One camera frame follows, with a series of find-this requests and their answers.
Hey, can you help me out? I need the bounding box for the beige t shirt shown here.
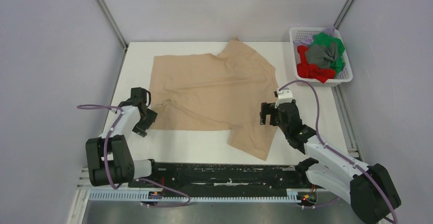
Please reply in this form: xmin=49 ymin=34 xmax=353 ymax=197
xmin=150 ymin=39 xmax=278 ymax=160

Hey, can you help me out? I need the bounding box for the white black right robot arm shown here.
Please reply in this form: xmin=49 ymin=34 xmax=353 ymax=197
xmin=260 ymin=101 xmax=401 ymax=223

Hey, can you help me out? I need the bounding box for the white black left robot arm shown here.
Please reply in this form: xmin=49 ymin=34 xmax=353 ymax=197
xmin=77 ymin=87 xmax=160 ymax=189

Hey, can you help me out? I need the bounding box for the red t shirt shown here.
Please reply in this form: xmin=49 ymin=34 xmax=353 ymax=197
xmin=297 ymin=45 xmax=336 ymax=84

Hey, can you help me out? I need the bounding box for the grey t shirt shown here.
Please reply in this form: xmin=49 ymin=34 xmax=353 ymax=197
xmin=305 ymin=42 xmax=339 ymax=69

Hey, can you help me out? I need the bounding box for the white plastic laundry basket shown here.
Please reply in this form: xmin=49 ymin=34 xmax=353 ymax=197
xmin=289 ymin=27 xmax=353 ymax=87

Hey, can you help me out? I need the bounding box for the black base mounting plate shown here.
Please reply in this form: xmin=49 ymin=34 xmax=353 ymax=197
xmin=149 ymin=162 xmax=312 ymax=197

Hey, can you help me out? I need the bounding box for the green t shirt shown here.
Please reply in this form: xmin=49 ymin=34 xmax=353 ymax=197
xmin=307 ymin=33 xmax=345 ymax=74

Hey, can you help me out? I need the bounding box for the lilac t shirt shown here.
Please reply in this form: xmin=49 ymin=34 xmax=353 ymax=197
xmin=290 ymin=26 xmax=335 ymax=46

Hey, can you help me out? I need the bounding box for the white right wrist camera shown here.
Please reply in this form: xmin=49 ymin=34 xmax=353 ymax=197
xmin=274 ymin=89 xmax=294 ymax=108

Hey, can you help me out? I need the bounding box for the white slotted cable duct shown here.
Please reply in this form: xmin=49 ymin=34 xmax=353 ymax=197
xmin=88 ymin=189 xmax=302 ymax=203

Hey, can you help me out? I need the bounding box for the aluminium frame rail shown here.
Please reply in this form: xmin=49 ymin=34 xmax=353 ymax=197
xmin=76 ymin=167 xmax=93 ymax=190

